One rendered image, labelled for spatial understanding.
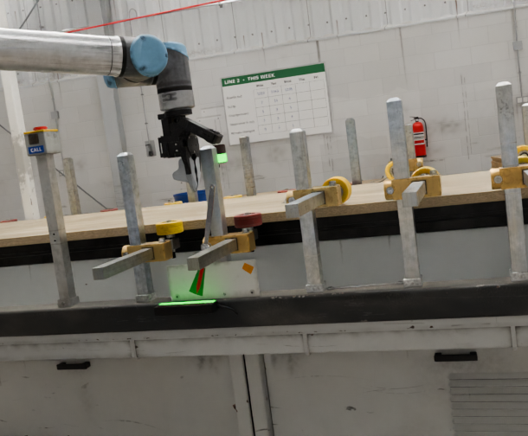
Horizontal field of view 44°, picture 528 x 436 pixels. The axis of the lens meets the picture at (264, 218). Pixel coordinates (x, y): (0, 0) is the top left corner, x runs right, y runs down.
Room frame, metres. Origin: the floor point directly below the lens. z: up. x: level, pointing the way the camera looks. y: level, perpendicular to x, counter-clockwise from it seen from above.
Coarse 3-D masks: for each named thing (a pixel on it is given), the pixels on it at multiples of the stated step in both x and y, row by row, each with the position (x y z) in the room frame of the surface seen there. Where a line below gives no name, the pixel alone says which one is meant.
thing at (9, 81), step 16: (0, 0) 3.09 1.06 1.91; (0, 16) 3.08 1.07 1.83; (16, 80) 3.12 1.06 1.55; (16, 96) 3.10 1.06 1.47; (16, 112) 3.08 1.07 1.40; (16, 128) 3.08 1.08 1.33; (16, 144) 3.08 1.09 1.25; (16, 160) 3.09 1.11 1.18; (32, 176) 3.11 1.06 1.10; (32, 192) 3.10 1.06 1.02; (32, 208) 3.08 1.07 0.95
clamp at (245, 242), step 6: (228, 234) 1.75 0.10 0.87; (234, 234) 1.73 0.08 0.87; (240, 234) 1.72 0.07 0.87; (246, 234) 1.72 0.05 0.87; (252, 234) 1.75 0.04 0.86; (210, 240) 1.75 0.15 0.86; (216, 240) 1.75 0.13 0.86; (240, 240) 1.73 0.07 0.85; (246, 240) 1.72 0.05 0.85; (252, 240) 1.74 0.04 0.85; (240, 246) 1.73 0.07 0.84; (246, 246) 1.72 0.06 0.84; (252, 246) 1.74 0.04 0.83; (234, 252) 1.73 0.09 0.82; (240, 252) 1.73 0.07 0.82; (246, 252) 1.72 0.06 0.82
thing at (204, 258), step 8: (256, 232) 1.89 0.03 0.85; (224, 240) 1.71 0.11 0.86; (232, 240) 1.70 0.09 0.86; (208, 248) 1.60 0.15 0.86; (216, 248) 1.59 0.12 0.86; (224, 248) 1.64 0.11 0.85; (232, 248) 1.69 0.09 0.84; (192, 256) 1.51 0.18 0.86; (200, 256) 1.50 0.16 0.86; (208, 256) 1.54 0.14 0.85; (216, 256) 1.59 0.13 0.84; (192, 264) 1.49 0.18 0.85; (200, 264) 1.49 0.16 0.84; (208, 264) 1.53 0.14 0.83
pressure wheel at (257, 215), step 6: (234, 216) 1.87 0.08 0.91; (240, 216) 1.85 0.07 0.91; (246, 216) 1.84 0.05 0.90; (252, 216) 1.84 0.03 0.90; (258, 216) 1.85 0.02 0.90; (240, 222) 1.85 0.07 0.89; (246, 222) 1.84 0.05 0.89; (252, 222) 1.84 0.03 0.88; (258, 222) 1.85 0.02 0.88; (252, 228) 1.87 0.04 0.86
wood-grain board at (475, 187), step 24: (360, 192) 2.19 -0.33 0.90; (456, 192) 1.79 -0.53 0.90; (480, 192) 1.72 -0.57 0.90; (504, 192) 1.70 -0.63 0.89; (72, 216) 2.88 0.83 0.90; (96, 216) 2.68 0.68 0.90; (120, 216) 2.50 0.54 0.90; (144, 216) 2.36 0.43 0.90; (168, 216) 2.22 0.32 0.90; (192, 216) 2.10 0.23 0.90; (264, 216) 1.91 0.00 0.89; (0, 240) 2.20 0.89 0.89; (24, 240) 2.17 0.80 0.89; (48, 240) 2.14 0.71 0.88
